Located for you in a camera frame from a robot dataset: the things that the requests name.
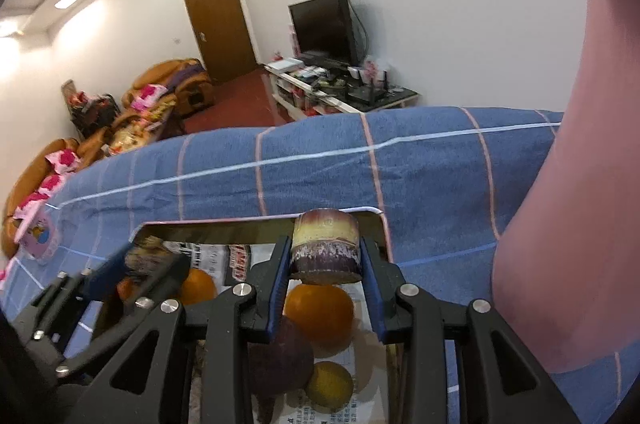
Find pile of snacks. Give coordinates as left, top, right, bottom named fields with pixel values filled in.
left=107, top=104, right=166, bottom=152

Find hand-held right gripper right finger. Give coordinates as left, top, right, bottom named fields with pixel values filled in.
left=360, top=237, right=583, bottom=424

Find dark coffee table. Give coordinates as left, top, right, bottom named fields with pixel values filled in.
left=102, top=104, right=178, bottom=155

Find black router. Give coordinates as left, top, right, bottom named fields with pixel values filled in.
left=347, top=71, right=396, bottom=105

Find brown leather sofa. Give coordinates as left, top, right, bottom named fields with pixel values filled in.
left=0, top=138, right=108, bottom=257

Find blue plaid cloth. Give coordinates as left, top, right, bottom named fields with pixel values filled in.
left=0, top=106, right=640, bottom=424

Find brown wooden door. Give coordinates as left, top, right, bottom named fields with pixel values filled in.
left=180, top=0, right=258, bottom=86

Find pink floral cushion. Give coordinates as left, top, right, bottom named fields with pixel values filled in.
left=46, top=149, right=81, bottom=174
left=15, top=176, right=66, bottom=220
left=131, top=84, right=168, bottom=110

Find dull purple round fruit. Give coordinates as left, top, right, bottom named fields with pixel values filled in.
left=247, top=315, right=316, bottom=397

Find black television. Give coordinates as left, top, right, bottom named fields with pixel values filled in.
left=288, top=0, right=362, bottom=66

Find pink metal tin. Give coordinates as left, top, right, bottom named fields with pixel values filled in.
left=92, top=208, right=401, bottom=424

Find pink plastic bag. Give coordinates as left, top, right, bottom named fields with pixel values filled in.
left=362, top=56, right=391, bottom=85

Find white printed leaflet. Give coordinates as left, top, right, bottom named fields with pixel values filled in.
left=165, top=241, right=391, bottom=424

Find pink kettle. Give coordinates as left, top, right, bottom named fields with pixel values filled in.
left=492, top=0, right=640, bottom=375

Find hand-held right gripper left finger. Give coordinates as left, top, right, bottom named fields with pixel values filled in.
left=62, top=235, right=293, bottom=424

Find small yellow fruit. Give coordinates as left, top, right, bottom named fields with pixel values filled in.
left=305, top=360, right=355, bottom=409

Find black clothes rack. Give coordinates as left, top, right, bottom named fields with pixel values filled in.
left=67, top=91, right=123, bottom=137

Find white flat box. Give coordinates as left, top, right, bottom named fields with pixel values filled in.
left=265, top=58, right=305, bottom=72

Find white television stand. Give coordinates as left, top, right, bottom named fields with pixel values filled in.
left=265, top=59, right=420, bottom=122

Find brown leather armchair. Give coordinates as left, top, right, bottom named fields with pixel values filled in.
left=122, top=58, right=215, bottom=125

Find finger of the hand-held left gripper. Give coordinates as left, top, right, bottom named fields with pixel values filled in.
left=124, top=253, right=192, bottom=311
left=29, top=253, right=133, bottom=337

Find dark water chestnut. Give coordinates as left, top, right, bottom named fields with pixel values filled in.
left=124, top=236, right=173, bottom=277

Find pink cartoon mug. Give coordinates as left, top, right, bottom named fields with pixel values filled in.
left=17, top=206, right=63, bottom=266

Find black power cable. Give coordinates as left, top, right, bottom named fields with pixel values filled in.
left=350, top=0, right=373, bottom=65

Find purple blanket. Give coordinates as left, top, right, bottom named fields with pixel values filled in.
left=165, top=64, right=203, bottom=85

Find sugarcane piece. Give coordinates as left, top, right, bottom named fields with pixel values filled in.
left=290, top=208, right=363, bottom=286

